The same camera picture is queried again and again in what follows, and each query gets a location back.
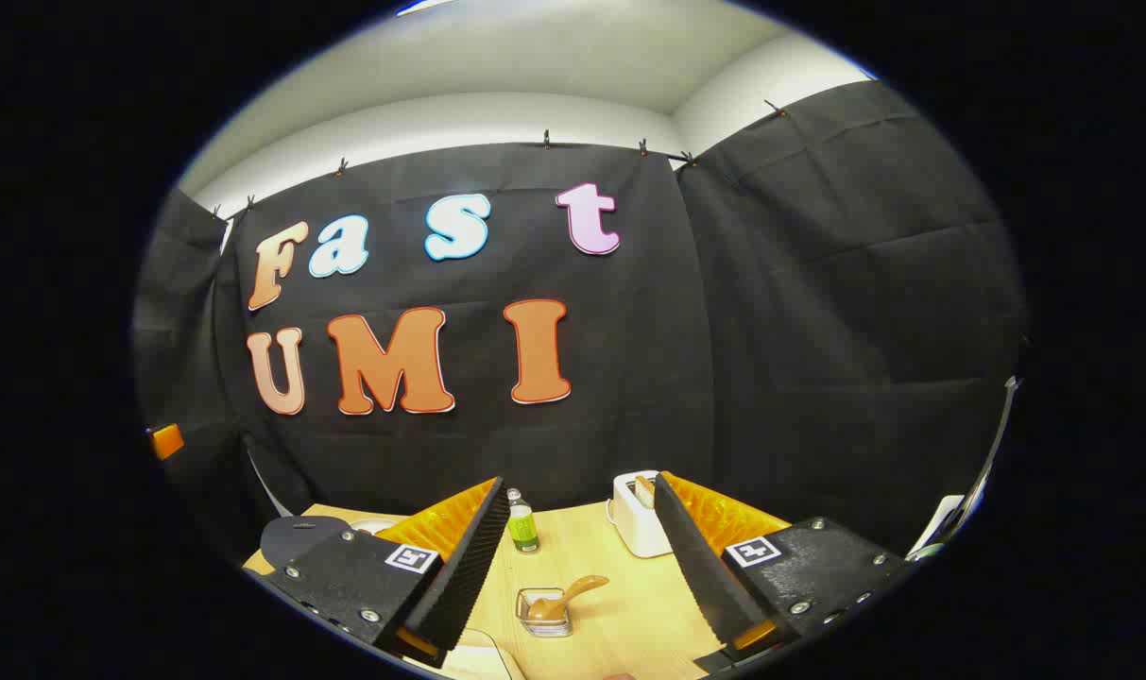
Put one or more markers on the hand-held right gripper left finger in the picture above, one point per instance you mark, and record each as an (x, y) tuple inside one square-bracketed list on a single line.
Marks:
[(469, 567)]

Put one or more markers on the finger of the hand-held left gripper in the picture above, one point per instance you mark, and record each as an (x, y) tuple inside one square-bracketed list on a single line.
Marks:
[(166, 442)]

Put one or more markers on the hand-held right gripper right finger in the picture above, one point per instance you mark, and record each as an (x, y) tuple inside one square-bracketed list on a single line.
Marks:
[(700, 567)]

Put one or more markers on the wooden spoon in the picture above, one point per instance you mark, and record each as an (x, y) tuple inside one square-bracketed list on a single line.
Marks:
[(572, 590)]

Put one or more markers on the dark lidded rice cooker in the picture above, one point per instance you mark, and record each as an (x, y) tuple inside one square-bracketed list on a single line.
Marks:
[(294, 540)]

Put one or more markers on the green label drink bottle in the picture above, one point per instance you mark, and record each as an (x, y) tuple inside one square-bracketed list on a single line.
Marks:
[(523, 529)]

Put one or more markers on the white toaster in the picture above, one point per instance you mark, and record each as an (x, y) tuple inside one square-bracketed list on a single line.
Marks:
[(634, 529)]

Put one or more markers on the toast bread slice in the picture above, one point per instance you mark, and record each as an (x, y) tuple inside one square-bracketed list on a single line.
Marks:
[(644, 493)]

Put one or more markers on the small white bowl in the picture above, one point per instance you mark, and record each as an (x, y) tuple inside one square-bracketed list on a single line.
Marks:
[(376, 524)]

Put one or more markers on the white box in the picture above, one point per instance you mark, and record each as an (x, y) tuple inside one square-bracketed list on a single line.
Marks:
[(941, 524)]

